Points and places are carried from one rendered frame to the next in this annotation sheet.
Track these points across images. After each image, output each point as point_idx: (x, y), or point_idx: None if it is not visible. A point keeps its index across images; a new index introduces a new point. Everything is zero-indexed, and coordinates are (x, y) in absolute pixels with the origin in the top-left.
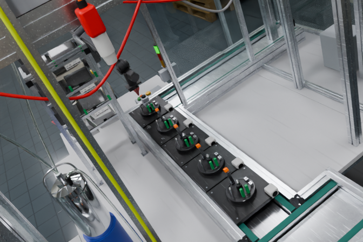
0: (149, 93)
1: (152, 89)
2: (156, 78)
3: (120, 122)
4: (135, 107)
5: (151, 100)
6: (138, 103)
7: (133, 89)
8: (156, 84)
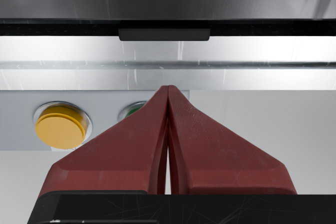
0: (49, 116)
1: (16, 137)
2: (7, 219)
3: (325, 90)
4: (240, 51)
5: None
6: (195, 84)
7: (316, 212)
8: (16, 188)
